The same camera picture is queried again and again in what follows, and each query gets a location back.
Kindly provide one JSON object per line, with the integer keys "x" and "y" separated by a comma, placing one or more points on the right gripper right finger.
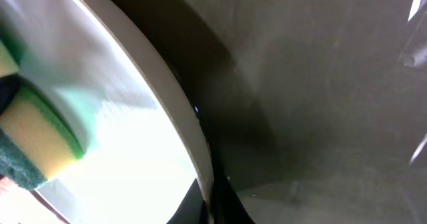
{"x": 226, "y": 206}

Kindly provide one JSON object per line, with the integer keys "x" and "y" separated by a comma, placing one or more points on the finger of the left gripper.
{"x": 9, "y": 86}

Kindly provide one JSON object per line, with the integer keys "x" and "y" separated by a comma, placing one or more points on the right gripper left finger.
{"x": 193, "y": 209}

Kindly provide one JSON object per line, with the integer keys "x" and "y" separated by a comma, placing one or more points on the dark serving tray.
{"x": 314, "y": 110}

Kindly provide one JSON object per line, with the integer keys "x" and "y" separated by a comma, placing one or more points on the green yellow sponge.
{"x": 36, "y": 143}

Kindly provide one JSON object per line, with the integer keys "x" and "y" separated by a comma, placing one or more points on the pale blue plate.
{"x": 143, "y": 143}

